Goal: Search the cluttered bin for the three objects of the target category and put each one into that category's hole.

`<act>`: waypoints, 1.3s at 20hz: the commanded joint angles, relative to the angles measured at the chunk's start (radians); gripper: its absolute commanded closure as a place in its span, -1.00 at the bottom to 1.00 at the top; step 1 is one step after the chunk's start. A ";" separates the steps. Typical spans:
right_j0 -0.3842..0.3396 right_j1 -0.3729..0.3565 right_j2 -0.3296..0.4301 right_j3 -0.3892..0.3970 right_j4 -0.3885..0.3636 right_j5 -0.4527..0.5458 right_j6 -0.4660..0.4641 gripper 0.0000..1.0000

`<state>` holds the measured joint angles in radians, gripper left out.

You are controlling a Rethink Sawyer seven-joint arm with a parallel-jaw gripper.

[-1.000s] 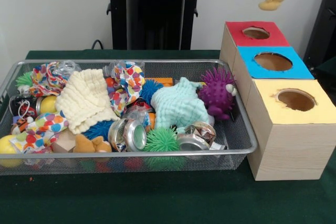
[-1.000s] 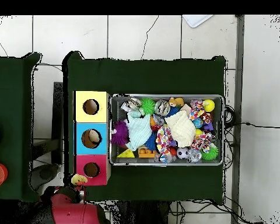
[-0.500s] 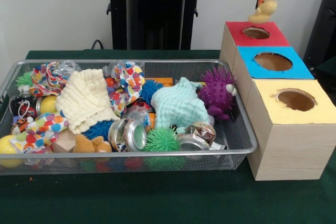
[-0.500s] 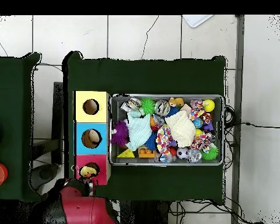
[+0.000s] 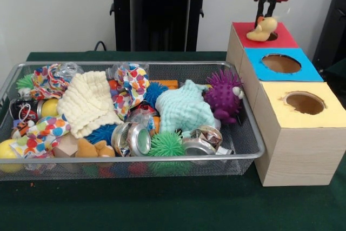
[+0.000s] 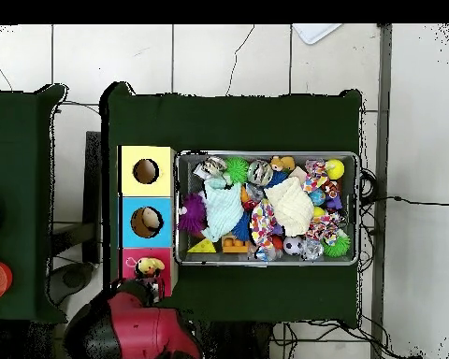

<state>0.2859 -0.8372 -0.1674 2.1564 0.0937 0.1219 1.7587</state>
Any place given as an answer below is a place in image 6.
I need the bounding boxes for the crushed silver drink can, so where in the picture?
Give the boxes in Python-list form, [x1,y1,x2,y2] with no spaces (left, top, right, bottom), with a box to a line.
[199,155,228,178]
[245,159,274,187]

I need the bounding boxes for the wooden box with three holes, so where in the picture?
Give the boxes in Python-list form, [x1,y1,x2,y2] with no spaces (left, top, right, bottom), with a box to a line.
[118,145,179,299]

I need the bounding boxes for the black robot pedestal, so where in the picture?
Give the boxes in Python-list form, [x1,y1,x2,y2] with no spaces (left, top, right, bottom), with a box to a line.
[201,321,274,359]

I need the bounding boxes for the yellow duck plush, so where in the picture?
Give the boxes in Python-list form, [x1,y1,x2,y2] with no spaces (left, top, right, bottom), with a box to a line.
[124,255,167,280]

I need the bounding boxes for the polka dot cloth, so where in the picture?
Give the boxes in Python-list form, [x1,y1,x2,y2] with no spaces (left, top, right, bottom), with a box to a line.
[249,199,278,250]

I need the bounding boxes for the yellow ball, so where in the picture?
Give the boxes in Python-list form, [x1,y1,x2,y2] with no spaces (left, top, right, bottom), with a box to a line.
[324,158,346,181]

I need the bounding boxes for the brown teddy plush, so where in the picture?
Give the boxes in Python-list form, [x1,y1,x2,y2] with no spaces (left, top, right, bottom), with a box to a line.
[268,155,297,173]

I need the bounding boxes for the black upright panel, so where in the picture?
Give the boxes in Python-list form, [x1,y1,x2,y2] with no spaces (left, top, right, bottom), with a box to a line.
[82,130,103,265]

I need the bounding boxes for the grey rounded base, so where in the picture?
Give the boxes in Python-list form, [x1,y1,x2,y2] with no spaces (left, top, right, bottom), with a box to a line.
[46,261,95,306]

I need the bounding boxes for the dark green tablecloth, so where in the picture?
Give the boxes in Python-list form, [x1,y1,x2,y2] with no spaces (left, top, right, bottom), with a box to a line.
[0,83,68,324]
[100,81,363,330]

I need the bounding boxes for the black cable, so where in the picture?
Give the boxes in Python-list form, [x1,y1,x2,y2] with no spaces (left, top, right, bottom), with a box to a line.
[358,194,449,208]

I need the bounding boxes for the purple spiky toy creature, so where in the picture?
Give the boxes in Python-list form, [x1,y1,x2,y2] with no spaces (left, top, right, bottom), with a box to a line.
[177,192,209,235]

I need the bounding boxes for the green spiky rubber ball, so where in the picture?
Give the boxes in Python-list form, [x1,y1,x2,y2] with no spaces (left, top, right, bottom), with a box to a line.
[321,229,352,259]
[224,155,250,184]

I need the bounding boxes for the mint knitted cloth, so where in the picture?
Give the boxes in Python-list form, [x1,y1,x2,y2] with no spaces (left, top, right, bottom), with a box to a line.
[200,178,245,243]

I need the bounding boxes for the shallow wire mesh bin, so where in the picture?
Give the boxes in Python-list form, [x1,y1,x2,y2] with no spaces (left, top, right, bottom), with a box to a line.
[174,151,360,267]

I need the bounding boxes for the white tray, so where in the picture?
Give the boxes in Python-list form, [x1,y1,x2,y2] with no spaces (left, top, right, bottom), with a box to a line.
[292,23,343,46]

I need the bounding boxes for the cream knitted cloth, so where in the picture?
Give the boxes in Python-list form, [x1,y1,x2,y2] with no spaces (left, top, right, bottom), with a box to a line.
[263,176,315,237]

